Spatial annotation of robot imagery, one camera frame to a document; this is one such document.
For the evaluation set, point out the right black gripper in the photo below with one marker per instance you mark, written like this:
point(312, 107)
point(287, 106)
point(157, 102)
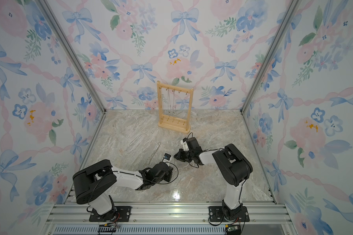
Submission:
point(180, 156)

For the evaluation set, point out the right aluminium corner post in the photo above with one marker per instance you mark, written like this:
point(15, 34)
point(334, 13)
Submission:
point(285, 24)

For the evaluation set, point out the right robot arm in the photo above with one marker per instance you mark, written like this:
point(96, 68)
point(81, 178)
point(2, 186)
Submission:
point(234, 167)

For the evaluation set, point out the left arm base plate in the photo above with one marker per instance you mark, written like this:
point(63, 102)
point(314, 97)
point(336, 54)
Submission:
point(117, 214)

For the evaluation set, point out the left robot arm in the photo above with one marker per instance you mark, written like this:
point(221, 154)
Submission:
point(91, 184)

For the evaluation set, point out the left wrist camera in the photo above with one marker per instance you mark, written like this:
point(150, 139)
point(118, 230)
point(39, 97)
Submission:
point(167, 158)

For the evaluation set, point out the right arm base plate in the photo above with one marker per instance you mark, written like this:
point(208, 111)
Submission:
point(224, 214)

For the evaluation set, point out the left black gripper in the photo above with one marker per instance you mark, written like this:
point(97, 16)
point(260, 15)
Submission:
point(169, 173)

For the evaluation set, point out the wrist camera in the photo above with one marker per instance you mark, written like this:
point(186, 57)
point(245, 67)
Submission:
point(167, 158)
point(184, 145)

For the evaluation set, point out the aluminium corner post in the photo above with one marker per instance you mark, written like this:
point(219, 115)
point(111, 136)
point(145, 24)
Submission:
point(285, 24)
point(55, 25)

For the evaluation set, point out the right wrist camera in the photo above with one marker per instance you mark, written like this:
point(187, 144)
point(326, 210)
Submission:
point(184, 145)

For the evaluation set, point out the left aluminium corner post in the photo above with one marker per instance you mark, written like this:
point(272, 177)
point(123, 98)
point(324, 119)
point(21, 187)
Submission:
point(55, 25)

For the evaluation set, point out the aluminium mounting rail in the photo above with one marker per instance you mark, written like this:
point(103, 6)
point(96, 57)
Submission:
point(168, 218)

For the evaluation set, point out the wooden jewelry display stand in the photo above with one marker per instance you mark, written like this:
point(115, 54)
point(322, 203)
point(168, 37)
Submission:
point(174, 107)

